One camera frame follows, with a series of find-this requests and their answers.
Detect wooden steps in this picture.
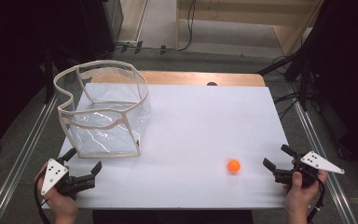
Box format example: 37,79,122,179
176,0,325,56

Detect person's left hand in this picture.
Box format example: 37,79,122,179
35,161,79,217

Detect orange ball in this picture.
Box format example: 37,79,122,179
227,159,241,174

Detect black floor cable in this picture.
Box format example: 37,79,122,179
101,0,198,57

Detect person's right hand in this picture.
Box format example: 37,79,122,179
283,170,328,213

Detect metal floor rail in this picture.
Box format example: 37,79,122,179
287,83,358,224
0,92,60,224

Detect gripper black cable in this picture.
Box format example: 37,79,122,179
33,176,53,224
307,177,326,224

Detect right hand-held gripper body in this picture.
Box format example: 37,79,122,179
273,150,345,189

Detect transparent bag with beige trim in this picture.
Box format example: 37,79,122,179
53,60,152,159

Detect black cabinet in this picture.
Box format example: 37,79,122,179
79,0,125,55

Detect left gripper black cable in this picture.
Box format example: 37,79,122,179
33,176,53,224

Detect black metal stand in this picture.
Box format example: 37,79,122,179
256,31,316,111

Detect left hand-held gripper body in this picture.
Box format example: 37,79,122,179
40,158,96,200

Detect wooden table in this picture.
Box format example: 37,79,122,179
89,70,267,88

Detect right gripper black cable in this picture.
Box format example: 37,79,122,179
307,177,326,224

